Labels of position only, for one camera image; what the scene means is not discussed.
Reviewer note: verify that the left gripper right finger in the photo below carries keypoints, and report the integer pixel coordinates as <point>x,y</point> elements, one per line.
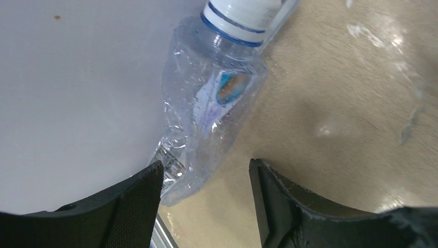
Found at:
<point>290,215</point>

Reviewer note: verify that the clear water bottle edge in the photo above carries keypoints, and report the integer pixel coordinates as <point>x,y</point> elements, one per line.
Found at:
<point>212,77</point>

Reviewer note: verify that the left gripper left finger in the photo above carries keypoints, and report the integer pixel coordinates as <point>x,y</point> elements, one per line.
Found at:
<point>122,215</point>

